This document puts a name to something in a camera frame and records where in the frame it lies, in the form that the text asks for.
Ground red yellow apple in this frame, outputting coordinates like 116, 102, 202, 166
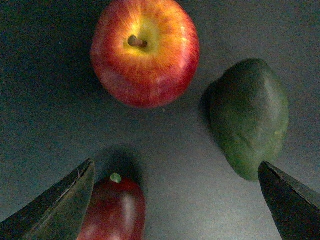
90, 0, 200, 109

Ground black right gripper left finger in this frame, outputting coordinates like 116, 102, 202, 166
0, 159, 95, 240

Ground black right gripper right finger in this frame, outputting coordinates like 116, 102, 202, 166
258, 161, 320, 240

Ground dark red apple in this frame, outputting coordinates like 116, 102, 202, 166
77, 172, 146, 240

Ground green avocado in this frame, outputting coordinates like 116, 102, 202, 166
208, 58, 289, 182

